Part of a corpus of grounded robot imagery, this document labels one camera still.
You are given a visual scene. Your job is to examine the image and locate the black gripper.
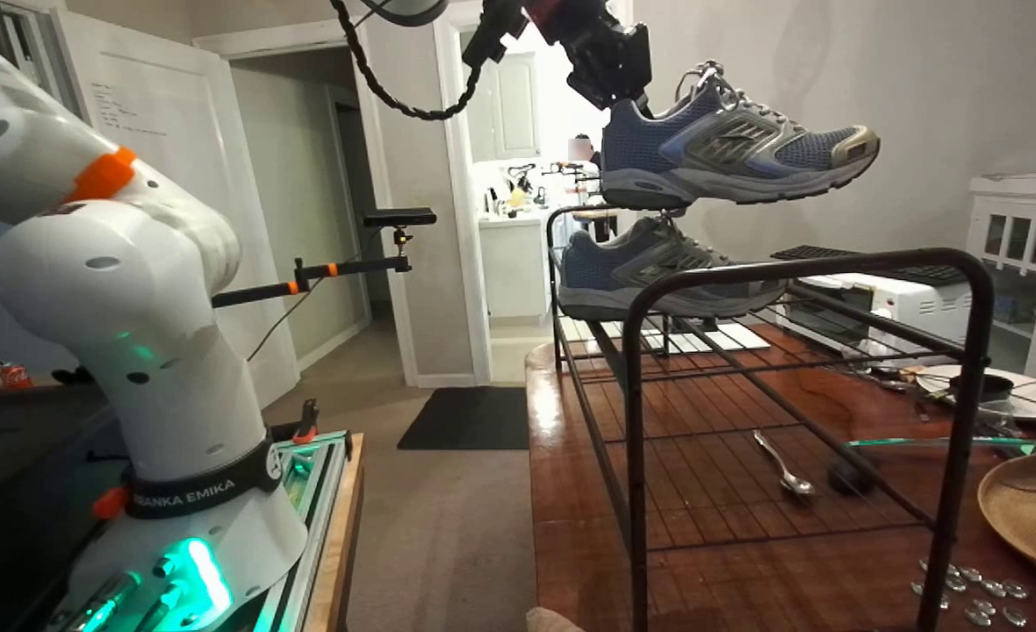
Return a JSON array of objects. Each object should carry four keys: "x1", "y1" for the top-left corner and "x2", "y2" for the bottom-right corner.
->
[{"x1": 559, "y1": 8, "x2": 657, "y2": 113}]

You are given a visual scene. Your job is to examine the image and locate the blue grey running shoe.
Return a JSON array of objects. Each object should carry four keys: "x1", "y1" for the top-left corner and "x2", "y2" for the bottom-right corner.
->
[
  {"x1": 553, "y1": 215, "x2": 789, "y2": 322},
  {"x1": 596, "y1": 59, "x2": 885, "y2": 216}
]

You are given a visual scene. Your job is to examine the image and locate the black metal shoe rack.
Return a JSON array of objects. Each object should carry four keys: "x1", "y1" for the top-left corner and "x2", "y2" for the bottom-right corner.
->
[{"x1": 543, "y1": 200, "x2": 998, "y2": 632}]

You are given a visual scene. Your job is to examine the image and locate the dark haired person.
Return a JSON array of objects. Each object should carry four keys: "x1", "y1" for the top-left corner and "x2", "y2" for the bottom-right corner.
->
[{"x1": 570, "y1": 130, "x2": 603, "y2": 168}]

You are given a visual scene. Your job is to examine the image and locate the white counter with clutter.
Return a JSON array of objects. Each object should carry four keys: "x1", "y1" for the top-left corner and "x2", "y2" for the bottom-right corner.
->
[{"x1": 476, "y1": 159, "x2": 603, "y2": 326}]

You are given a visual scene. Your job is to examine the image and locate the white paper sheets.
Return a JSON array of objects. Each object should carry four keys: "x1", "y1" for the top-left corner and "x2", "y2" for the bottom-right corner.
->
[{"x1": 590, "y1": 318, "x2": 778, "y2": 357}]

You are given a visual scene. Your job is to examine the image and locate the white box appliance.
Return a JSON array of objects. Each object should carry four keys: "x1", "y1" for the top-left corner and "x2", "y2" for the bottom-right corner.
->
[{"x1": 793, "y1": 269, "x2": 975, "y2": 357}]

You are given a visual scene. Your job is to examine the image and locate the dark door mat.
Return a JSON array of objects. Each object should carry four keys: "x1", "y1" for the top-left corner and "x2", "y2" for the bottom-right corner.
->
[{"x1": 392, "y1": 387, "x2": 535, "y2": 453}]

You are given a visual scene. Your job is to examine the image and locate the silver metal spoon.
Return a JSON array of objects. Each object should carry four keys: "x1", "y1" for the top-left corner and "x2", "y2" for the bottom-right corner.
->
[{"x1": 753, "y1": 427, "x2": 819, "y2": 507}]

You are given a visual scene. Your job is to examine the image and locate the white door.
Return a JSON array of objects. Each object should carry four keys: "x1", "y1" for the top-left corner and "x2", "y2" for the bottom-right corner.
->
[{"x1": 56, "y1": 10, "x2": 307, "y2": 407}]

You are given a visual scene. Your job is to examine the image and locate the white glass door cabinet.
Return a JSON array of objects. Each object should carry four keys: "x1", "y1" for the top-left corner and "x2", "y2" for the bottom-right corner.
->
[{"x1": 963, "y1": 171, "x2": 1036, "y2": 388}]

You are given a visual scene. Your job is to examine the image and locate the small black object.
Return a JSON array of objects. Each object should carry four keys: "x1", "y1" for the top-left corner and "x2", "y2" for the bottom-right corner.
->
[{"x1": 827, "y1": 456, "x2": 882, "y2": 503}]

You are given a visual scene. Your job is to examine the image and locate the green thin stick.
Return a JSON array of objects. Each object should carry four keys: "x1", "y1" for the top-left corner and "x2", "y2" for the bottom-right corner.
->
[{"x1": 844, "y1": 433, "x2": 1036, "y2": 461}]

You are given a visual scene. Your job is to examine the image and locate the orange black clamp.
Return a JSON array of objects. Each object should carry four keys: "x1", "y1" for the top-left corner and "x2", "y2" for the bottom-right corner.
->
[{"x1": 289, "y1": 396, "x2": 325, "y2": 450}]

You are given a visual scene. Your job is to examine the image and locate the white plate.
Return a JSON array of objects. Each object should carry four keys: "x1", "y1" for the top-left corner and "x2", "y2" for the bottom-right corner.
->
[{"x1": 903, "y1": 357, "x2": 1036, "y2": 426}]

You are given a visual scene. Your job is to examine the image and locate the beige rounded object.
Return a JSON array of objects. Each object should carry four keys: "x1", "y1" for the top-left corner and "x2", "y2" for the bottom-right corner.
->
[{"x1": 524, "y1": 604, "x2": 590, "y2": 632}]

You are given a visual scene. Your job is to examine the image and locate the wooden robot platform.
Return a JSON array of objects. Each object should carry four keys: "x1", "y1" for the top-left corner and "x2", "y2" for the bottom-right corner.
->
[{"x1": 302, "y1": 427, "x2": 373, "y2": 632}]

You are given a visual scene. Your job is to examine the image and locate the small red object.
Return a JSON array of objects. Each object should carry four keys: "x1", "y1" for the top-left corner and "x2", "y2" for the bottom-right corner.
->
[{"x1": 0, "y1": 361, "x2": 41, "y2": 392}]

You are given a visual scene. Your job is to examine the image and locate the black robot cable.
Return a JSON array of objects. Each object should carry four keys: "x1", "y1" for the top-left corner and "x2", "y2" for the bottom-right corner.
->
[{"x1": 326, "y1": 0, "x2": 535, "y2": 127}]

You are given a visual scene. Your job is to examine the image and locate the black camera boom with clamps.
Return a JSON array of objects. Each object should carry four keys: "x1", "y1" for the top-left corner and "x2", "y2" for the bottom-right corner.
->
[{"x1": 209, "y1": 202, "x2": 438, "y2": 312}]

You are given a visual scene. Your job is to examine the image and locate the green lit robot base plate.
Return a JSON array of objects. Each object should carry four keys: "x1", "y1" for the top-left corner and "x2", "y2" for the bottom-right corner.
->
[{"x1": 46, "y1": 427, "x2": 351, "y2": 632}]

